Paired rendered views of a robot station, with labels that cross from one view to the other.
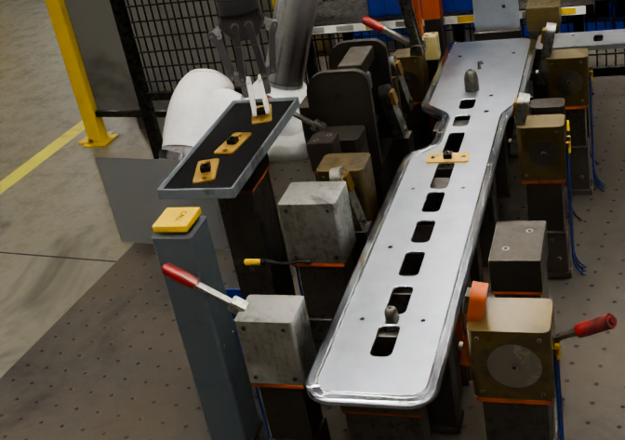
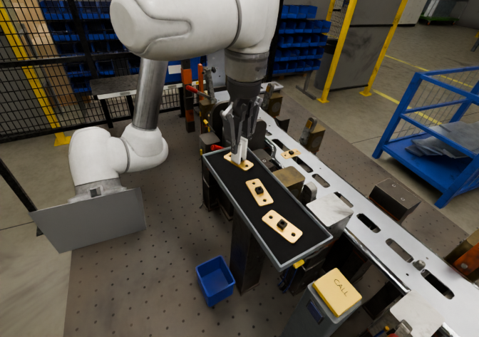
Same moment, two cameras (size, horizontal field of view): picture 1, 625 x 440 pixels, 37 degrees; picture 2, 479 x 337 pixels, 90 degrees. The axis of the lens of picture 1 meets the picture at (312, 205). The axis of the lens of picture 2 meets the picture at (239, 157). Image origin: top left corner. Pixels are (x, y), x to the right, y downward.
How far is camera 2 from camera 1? 1.46 m
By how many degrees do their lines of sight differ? 46
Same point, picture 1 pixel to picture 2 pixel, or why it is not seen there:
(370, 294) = (384, 253)
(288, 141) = (157, 158)
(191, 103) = (94, 152)
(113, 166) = (48, 213)
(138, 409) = not seen: outside the picture
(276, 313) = (428, 317)
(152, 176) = (88, 209)
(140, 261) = (91, 263)
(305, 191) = (324, 208)
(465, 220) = (348, 187)
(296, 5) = (158, 81)
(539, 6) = not seen: hidden behind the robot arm
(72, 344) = not seen: outside the picture
